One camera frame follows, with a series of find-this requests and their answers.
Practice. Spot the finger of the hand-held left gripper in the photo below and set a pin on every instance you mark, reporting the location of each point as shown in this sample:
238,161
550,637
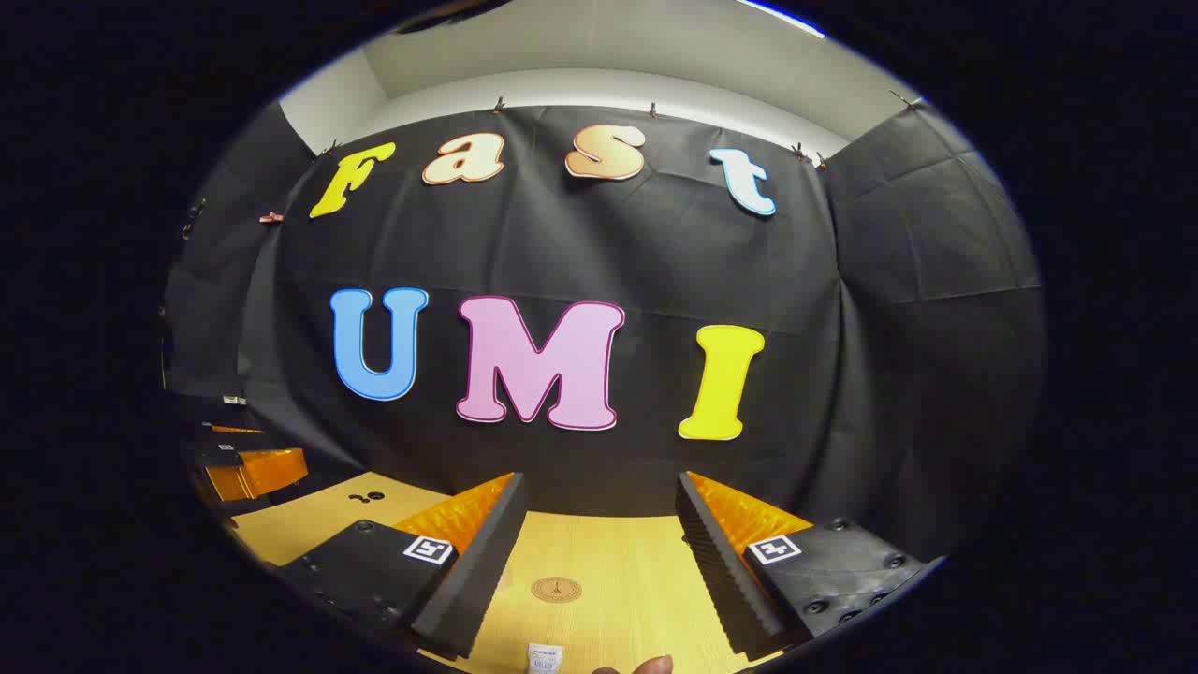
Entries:
211,412
257,473

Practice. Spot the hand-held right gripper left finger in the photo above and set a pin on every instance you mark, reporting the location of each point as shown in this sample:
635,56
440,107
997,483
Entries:
468,580

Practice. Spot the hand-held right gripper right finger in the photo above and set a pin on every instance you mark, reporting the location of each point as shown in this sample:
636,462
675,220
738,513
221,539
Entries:
721,571

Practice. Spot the round brown cork coaster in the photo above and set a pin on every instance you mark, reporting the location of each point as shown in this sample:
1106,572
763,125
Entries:
556,590

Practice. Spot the white toothpaste tube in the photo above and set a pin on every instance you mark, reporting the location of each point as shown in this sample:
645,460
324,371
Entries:
545,658

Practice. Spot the wooden desktop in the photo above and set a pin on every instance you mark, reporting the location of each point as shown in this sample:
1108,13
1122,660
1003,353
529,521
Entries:
599,552

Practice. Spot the black backdrop cloth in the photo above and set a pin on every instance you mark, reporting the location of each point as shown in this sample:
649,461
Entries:
655,262

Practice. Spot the ceiling light strip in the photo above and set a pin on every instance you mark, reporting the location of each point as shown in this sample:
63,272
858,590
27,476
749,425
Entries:
781,17

